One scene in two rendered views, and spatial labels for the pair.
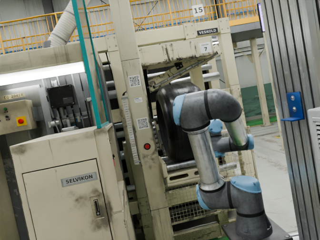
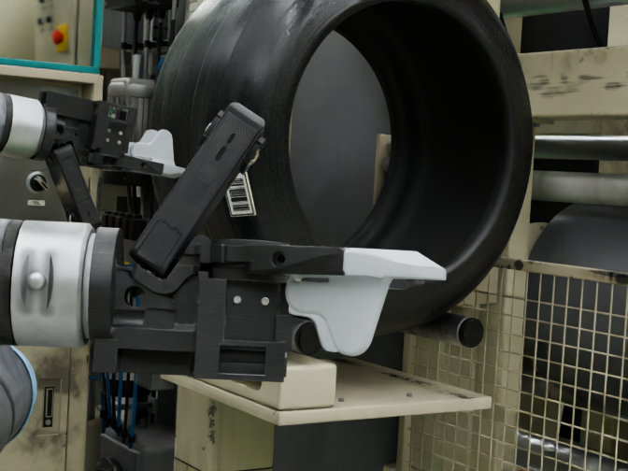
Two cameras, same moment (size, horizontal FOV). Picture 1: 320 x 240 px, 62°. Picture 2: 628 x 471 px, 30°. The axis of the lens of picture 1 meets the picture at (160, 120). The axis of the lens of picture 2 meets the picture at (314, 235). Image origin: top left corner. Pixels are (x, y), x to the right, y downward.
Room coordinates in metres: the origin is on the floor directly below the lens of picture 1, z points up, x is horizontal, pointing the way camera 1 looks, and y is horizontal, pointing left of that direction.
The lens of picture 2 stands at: (1.13, -1.70, 1.12)
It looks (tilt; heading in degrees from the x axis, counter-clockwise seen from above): 3 degrees down; 64
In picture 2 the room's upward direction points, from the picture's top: 3 degrees clockwise
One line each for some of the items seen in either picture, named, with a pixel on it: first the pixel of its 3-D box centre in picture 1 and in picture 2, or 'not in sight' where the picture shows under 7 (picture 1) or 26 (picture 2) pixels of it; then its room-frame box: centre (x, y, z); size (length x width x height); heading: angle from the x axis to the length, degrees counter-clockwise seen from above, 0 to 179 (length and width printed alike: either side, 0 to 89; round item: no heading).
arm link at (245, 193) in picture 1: (245, 193); not in sight; (1.12, -0.30, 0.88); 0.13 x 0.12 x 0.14; 69
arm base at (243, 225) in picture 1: (251, 219); not in sight; (1.12, -0.31, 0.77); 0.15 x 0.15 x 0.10
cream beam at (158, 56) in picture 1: (174, 54); not in sight; (2.24, -0.21, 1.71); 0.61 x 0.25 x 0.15; 97
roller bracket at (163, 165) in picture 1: (161, 164); not in sight; (1.91, 0.05, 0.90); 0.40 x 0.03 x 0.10; 7
